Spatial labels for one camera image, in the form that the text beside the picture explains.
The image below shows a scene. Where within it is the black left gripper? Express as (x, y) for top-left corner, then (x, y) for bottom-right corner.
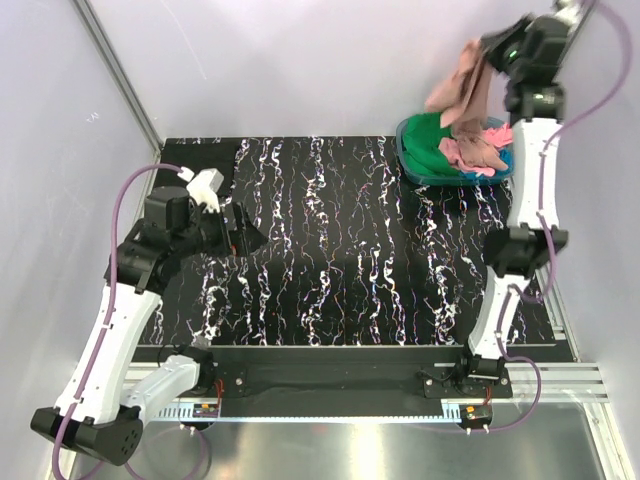
(174, 200), (268, 259)

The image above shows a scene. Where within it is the dusty pink t shirt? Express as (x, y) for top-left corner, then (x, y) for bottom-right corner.
(424, 38), (506, 171)

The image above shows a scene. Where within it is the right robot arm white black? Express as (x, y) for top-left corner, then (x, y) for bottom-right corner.
(451, 1), (583, 397)

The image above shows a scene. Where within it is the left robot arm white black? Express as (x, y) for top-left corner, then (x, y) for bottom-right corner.
(30, 186), (268, 466)

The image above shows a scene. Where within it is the folded black t shirt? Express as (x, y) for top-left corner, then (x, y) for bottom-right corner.
(160, 139), (241, 198)

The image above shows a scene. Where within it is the bright pink t shirt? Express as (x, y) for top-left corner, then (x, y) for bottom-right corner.
(440, 121), (513, 177)

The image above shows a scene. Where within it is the green t shirt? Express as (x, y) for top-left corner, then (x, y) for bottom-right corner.
(402, 112), (459, 177)

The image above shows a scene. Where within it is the blue t shirt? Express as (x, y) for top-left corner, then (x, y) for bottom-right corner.
(459, 147), (515, 183)

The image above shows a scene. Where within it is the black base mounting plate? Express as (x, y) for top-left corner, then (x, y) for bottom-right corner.
(212, 346), (511, 421)

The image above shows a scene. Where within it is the blue plastic laundry basket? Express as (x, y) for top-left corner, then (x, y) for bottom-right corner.
(396, 113), (514, 187)

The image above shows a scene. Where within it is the left orange connector box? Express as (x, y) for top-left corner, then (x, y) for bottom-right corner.
(193, 403), (220, 418)

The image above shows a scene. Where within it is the orange connector box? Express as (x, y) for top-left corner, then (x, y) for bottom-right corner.
(193, 403), (220, 418)
(462, 404), (493, 421)

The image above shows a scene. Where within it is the right orange connector box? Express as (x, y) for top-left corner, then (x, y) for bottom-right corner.
(462, 404), (493, 421)

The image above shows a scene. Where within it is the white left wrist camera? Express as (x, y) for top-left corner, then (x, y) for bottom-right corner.
(177, 167), (224, 213)

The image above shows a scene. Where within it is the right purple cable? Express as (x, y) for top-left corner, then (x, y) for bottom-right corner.
(414, 0), (632, 432)

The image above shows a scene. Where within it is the purple cable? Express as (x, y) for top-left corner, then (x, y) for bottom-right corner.
(414, 0), (632, 432)
(52, 163), (214, 480)

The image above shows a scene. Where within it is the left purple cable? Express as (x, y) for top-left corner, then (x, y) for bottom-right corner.
(52, 163), (214, 480)

